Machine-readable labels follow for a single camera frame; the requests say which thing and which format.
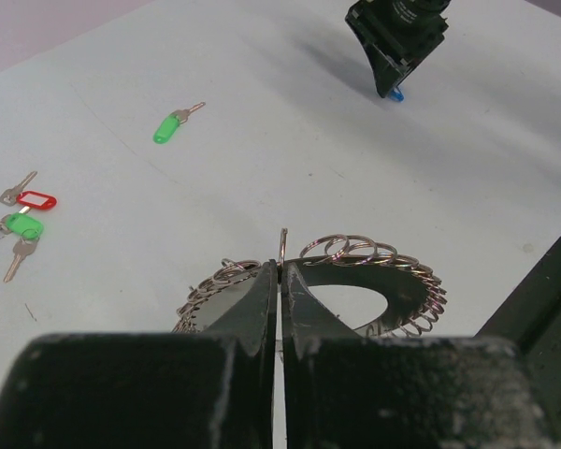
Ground metal disc with keyrings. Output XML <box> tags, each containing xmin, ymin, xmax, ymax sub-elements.
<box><xmin>172</xmin><ymin>229</ymin><xmax>447</xmax><ymax>339</ymax></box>

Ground key with light-green tag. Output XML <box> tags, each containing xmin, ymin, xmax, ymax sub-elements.
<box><xmin>0</xmin><ymin>212</ymin><xmax>45</xmax><ymax>283</ymax></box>

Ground key with green tag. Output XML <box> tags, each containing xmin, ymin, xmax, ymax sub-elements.
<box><xmin>152</xmin><ymin>102</ymin><xmax>206</xmax><ymax>144</ymax></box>

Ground key with red tag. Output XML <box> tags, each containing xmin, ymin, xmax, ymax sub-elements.
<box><xmin>0</xmin><ymin>171</ymin><xmax>58</xmax><ymax>210</ymax></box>

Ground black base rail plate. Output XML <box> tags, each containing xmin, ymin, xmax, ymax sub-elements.
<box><xmin>477</xmin><ymin>237</ymin><xmax>561</xmax><ymax>441</ymax></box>

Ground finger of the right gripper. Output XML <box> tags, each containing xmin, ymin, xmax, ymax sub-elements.
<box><xmin>350</xmin><ymin>23</ymin><xmax>400</xmax><ymax>98</ymax></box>
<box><xmin>395</xmin><ymin>39</ymin><xmax>442</xmax><ymax>88</ymax></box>

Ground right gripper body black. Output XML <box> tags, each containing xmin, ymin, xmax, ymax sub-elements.
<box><xmin>345</xmin><ymin>0</ymin><xmax>450</xmax><ymax>63</ymax></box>

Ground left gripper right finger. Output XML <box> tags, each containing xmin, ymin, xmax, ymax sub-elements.
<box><xmin>281</xmin><ymin>263</ymin><xmax>561</xmax><ymax>448</ymax></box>

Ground key with blue tag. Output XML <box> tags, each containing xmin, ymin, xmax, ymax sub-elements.
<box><xmin>388</xmin><ymin>87</ymin><xmax>405</xmax><ymax>103</ymax></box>

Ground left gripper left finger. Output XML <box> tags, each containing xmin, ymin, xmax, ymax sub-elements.
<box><xmin>0</xmin><ymin>261</ymin><xmax>278</xmax><ymax>448</ymax></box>

